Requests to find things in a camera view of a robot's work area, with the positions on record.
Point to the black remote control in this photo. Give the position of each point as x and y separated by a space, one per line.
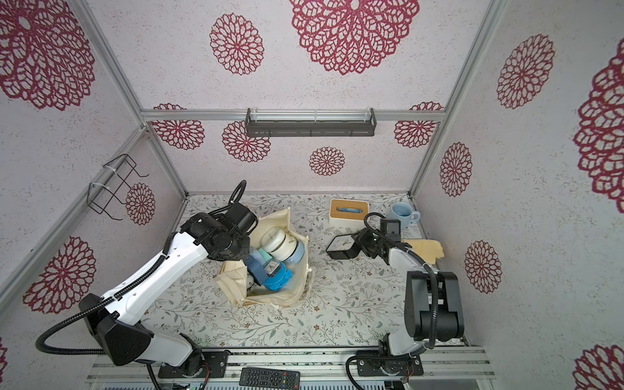
256 377

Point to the black square alarm clock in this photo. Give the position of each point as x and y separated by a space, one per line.
343 247

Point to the cream floral canvas bag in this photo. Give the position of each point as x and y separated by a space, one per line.
238 285

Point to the white round alarm clock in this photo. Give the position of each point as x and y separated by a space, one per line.
279 243

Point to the light blue mug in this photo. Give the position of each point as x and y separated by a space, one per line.
404 213

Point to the black wire wall rack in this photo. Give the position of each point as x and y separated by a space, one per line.
101 194

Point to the blue square alarm clock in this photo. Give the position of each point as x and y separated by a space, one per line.
261 267

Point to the black wall shelf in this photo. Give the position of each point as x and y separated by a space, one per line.
310 124

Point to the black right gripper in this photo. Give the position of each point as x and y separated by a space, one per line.
364 242

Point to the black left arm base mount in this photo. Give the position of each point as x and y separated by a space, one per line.
212 364

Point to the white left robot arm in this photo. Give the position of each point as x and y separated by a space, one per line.
218 236

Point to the aluminium front rail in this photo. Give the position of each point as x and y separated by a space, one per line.
326 365

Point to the yellow cloth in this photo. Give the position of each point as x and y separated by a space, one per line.
429 250

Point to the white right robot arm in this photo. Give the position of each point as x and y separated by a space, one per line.
432 307

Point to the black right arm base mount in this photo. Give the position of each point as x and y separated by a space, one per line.
371 364

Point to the white wooden-top tissue box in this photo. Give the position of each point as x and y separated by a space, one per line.
348 213

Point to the blue round alarm clock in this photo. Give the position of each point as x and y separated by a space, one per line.
279 280

